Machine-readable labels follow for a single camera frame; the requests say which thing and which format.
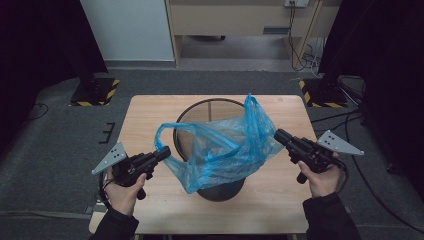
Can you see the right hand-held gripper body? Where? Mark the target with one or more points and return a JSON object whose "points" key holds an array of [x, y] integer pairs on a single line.
{"points": [[313, 155]]}

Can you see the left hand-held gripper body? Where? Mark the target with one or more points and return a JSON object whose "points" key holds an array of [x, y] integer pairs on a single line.
{"points": [[128, 166]]}

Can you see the blue plastic bag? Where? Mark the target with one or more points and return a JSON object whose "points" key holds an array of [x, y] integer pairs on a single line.
{"points": [[226, 150]]}

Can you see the black mesh trash bin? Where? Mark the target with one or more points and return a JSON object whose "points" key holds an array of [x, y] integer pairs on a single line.
{"points": [[220, 193]]}

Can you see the person's right hand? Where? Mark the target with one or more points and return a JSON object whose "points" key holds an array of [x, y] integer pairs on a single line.
{"points": [[323, 183]]}

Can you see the person's left hand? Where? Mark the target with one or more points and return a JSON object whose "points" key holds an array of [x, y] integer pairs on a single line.
{"points": [[121, 196]]}

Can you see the black stand base striped edge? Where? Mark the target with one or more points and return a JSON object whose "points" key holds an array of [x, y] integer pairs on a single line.
{"points": [[95, 93], [323, 95]]}

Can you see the light wooden desk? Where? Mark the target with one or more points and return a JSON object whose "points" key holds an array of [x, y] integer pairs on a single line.
{"points": [[233, 20]]}

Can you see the black curtain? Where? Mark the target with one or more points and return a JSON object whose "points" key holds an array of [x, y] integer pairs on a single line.
{"points": [[40, 50], [383, 50]]}

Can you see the grey power socket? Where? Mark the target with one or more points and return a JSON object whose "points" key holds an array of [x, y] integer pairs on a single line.
{"points": [[296, 2]]}

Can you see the grey metal table bracket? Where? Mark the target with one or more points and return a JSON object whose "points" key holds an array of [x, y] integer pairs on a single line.
{"points": [[95, 209]]}

